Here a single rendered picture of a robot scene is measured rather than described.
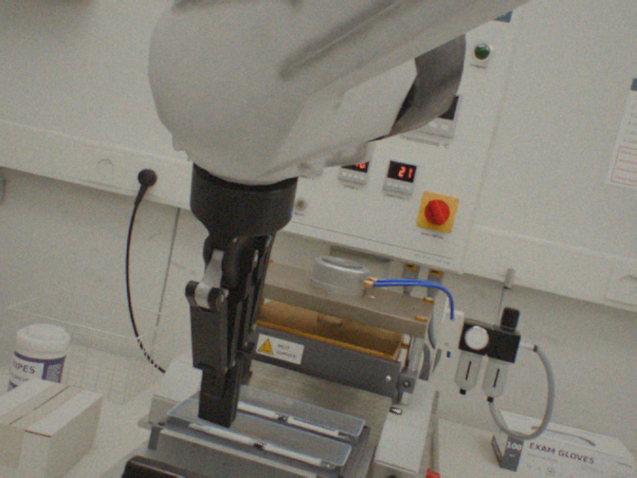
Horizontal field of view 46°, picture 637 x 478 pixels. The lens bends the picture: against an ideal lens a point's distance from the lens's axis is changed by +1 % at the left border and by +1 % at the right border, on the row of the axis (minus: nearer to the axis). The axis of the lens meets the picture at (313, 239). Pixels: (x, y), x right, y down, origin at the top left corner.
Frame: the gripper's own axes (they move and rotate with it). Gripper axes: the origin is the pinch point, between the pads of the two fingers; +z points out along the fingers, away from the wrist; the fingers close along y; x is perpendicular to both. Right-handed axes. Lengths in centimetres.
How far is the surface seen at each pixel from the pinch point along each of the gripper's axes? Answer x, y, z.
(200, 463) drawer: -1.3, -0.8, 10.2
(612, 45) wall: 33, -113, -13
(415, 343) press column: 13.8, -32.3, 12.7
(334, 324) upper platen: 2.3, -37.6, 17.4
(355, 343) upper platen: 6.5, -32.1, 15.3
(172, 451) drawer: -4.2, -0.8, 10.1
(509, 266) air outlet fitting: 26, -90, 29
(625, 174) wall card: 43, -105, 9
